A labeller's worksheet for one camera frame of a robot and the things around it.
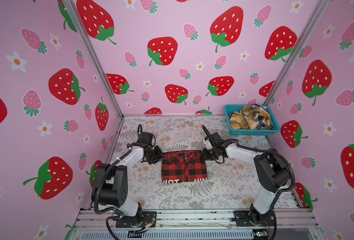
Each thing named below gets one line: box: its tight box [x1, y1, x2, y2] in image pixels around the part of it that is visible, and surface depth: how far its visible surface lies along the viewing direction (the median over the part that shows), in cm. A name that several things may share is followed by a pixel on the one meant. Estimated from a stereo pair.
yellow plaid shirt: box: [229, 105, 273, 130], surface depth 106 cm
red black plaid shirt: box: [161, 150, 208, 184], surface depth 90 cm
